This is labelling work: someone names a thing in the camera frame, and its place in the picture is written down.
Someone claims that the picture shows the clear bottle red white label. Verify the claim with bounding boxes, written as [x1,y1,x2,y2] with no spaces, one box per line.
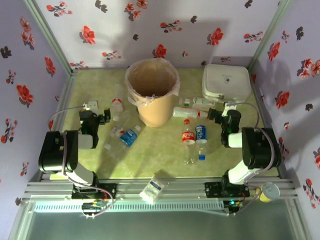
[103,109,133,151]
[111,83,125,122]

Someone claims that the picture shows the white bottle red cap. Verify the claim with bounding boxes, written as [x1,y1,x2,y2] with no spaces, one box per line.
[172,106,210,120]

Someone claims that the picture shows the clear bottle blue label white cap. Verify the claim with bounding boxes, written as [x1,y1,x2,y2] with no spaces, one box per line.
[109,124,142,159]

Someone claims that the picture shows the cola bottle red label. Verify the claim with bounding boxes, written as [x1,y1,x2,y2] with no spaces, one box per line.
[181,118,197,146]

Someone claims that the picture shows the tan round bin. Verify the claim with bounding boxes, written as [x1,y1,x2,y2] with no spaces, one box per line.
[124,57,181,128]

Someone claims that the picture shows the clear plastic bin liner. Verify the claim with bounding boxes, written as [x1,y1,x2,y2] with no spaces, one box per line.
[124,57,181,107]

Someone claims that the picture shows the white lidded square container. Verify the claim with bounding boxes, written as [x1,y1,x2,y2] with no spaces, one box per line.
[201,63,252,103]

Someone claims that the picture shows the yellow can silver lid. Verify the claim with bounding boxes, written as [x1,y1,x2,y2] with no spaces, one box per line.
[256,181,281,203]

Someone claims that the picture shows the white tissue packet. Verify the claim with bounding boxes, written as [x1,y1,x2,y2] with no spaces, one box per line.
[139,175,168,205]

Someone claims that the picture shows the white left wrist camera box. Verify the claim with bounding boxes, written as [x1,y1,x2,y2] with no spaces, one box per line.
[82,100,99,112]

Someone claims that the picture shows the aluminium side rail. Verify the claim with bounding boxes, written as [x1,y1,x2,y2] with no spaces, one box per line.
[249,72,287,179]
[41,72,77,180]

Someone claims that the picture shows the grey left arm cable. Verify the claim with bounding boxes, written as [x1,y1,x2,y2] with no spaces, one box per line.
[48,106,115,218]

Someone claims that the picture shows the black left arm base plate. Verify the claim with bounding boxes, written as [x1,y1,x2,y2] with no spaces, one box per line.
[71,183,118,200]

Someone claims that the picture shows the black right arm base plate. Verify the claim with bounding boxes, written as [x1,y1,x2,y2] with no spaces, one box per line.
[204,181,251,199]

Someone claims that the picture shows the aluminium frame rail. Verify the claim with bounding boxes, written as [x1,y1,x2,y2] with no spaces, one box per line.
[21,177,300,204]

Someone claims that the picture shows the aluminium corner post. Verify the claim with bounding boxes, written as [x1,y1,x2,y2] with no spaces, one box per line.
[23,0,79,76]
[247,0,293,73]

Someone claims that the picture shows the white slotted cable duct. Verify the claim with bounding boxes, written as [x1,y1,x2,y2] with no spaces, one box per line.
[33,201,225,214]

